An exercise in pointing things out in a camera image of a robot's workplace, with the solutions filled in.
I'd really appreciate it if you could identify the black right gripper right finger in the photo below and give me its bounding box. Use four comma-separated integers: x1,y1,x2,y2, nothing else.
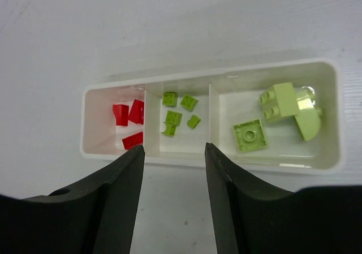
205,143,361,253

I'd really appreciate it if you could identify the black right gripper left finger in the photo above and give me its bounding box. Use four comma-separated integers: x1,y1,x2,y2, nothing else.
1,145,145,253

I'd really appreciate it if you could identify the green square lego plate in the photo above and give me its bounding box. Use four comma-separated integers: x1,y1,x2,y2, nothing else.
232,119,268,153
294,87,322,141

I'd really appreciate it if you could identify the red curved lego slope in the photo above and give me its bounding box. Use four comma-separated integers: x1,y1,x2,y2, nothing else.
112,104,129,127
128,100,144,125

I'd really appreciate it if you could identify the small green lego brick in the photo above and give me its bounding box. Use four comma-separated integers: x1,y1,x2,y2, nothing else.
165,110,183,126
162,92,178,107
187,115,201,130
180,94,199,111
161,122,177,137

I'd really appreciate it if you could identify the white three-compartment tray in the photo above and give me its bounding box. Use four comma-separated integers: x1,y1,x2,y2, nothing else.
80,58,345,175

